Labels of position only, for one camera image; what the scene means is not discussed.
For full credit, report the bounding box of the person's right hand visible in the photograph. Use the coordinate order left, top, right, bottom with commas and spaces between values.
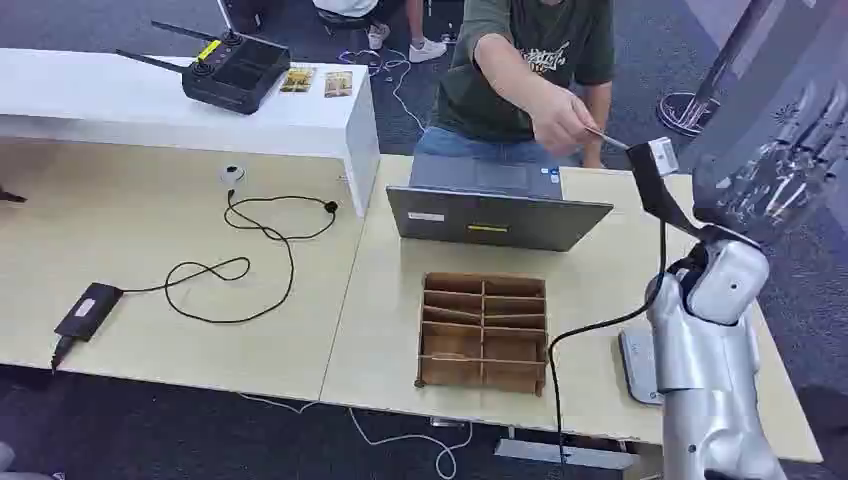
529, 86, 601, 158

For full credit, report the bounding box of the black remote controller with antennas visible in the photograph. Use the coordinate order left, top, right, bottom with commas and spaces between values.
114, 19, 293, 116

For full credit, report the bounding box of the pole with round base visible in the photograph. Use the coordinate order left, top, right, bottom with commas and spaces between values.
655, 0, 776, 138

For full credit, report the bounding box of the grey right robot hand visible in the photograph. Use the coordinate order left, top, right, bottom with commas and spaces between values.
690, 62, 848, 250

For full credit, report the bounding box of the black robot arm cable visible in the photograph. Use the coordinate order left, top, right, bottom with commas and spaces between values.
547, 218, 669, 480

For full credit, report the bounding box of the white floor cable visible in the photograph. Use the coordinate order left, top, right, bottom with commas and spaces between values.
237, 392, 475, 480
337, 47, 429, 134

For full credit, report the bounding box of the wooden divided card box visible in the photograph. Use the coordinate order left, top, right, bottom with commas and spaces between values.
415, 271, 550, 397

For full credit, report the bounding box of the grey laptop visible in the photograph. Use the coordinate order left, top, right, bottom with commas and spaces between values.
386, 153, 615, 254

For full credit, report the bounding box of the grey rounded object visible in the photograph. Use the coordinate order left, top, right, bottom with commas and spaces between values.
0, 442, 54, 480

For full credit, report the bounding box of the black mains plug lead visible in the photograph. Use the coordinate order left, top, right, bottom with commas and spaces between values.
50, 334, 75, 374

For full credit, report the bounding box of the grey metal desk foot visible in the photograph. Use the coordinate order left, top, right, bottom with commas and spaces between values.
493, 438, 641, 472

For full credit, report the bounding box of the black adapter cable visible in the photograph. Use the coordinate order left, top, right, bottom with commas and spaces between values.
121, 189, 340, 326

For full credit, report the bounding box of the pale wrist camera, black bracket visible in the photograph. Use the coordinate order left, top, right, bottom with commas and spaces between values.
625, 137, 705, 241

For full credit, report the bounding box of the person with white shoes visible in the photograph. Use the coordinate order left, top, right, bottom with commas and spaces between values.
311, 0, 449, 65

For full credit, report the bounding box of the black power adapter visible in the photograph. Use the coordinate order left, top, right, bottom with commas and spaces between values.
54, 282, 125, 344

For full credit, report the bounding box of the white desk shelf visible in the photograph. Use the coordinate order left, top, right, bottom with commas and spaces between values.
0, 47, 382, 220

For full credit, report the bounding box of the grey card reader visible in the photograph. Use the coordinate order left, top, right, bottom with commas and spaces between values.
619, 327, 665, 407

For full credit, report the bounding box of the grey display pillar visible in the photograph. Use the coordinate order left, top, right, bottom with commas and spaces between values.
676, 0, 848, 175

